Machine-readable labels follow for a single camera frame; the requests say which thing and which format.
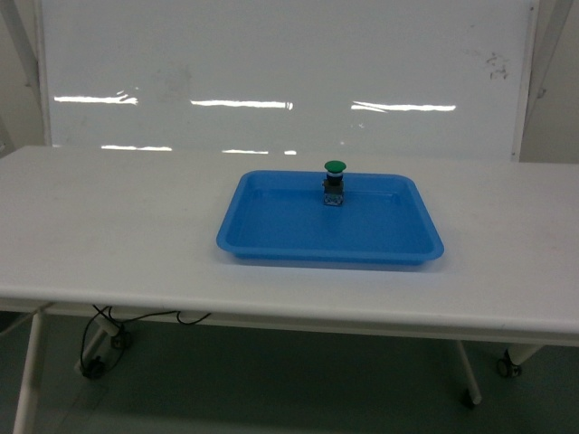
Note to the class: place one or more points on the white glossy whiteboard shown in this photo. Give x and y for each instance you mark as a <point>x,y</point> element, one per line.
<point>289,78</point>

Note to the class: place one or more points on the white folding table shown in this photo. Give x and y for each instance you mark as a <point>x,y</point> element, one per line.
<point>263,346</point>

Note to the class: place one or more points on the green mushroom push button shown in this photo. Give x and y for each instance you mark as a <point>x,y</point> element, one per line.
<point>333,184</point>

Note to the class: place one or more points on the blue plastic tray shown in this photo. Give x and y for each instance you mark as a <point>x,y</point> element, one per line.
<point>281,215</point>

